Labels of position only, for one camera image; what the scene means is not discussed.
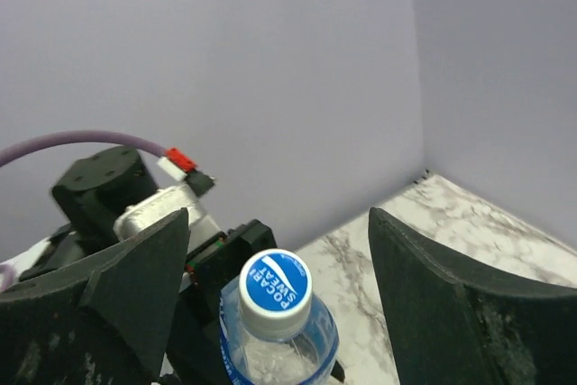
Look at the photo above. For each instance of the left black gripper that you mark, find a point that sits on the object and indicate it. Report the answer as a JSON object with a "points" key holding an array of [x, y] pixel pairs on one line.
{"points": [[249, 315]]}

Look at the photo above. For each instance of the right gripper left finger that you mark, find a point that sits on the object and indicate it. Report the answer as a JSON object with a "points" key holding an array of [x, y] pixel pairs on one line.
{"points": [[102, 320]]}

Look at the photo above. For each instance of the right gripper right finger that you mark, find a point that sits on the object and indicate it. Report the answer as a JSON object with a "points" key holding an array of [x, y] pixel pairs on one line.
{"points": [[454, 320]]}

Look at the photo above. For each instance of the blue white bottle cap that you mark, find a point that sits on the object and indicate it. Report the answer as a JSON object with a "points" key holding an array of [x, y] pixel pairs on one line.
{"points": [[275, 290]]}

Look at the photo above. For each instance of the blue label clear bottle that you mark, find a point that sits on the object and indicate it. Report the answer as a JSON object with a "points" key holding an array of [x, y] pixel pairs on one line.
{"points": [[306, 358]]}

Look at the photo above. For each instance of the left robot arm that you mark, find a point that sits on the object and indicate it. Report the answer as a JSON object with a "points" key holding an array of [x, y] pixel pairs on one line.
{"points": [[114, 186]]}

